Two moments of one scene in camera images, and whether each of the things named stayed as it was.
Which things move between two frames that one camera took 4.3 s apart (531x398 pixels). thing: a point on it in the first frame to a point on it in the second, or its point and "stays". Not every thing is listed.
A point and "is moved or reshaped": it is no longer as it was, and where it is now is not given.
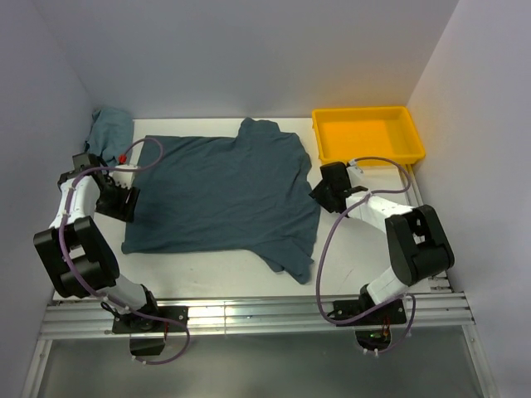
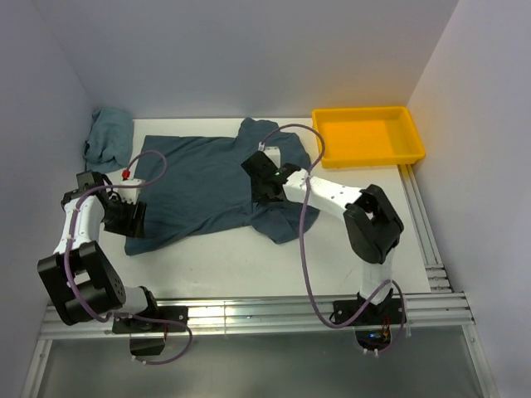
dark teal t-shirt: [248, 195] is moved or reshaped
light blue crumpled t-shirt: [112, 134] stays
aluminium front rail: [70, 318] stays
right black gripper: [319, 192] to [257, 196]
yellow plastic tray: [344, 134] stays
